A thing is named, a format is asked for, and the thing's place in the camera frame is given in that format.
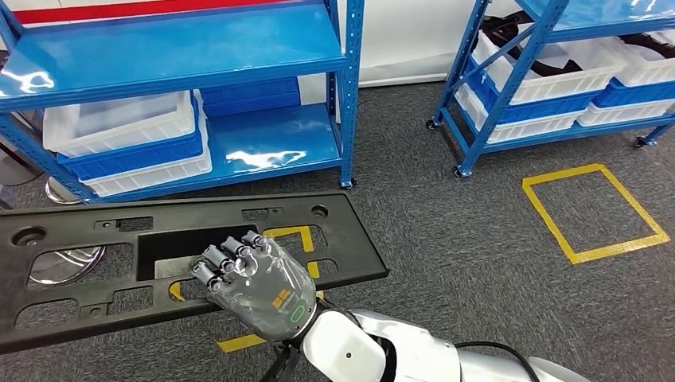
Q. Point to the blue metal shelf rack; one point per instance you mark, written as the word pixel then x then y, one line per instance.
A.
pixel 158 47

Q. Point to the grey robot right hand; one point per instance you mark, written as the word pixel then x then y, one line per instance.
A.
pixel 263 290

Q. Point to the white car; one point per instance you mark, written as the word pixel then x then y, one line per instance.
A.
pixel 411 42

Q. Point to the black plastic plate frame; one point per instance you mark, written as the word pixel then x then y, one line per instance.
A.
pixel 358 253

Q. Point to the blue wheeled shelf rack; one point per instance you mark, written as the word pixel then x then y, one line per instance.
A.
pixel 511 79

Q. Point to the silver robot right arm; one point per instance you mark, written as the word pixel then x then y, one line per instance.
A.
pixel 411 353

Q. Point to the black curved car part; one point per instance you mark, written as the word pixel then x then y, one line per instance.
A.
pixel 641 41
pixel 554 67

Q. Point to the blue plastic bin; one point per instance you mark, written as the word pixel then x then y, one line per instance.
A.
pixel 137 158
pixel 527 108
pixel 248 97
pixel 633 95

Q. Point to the red barrier belt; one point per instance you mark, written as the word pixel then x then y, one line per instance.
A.
pixel 132 9

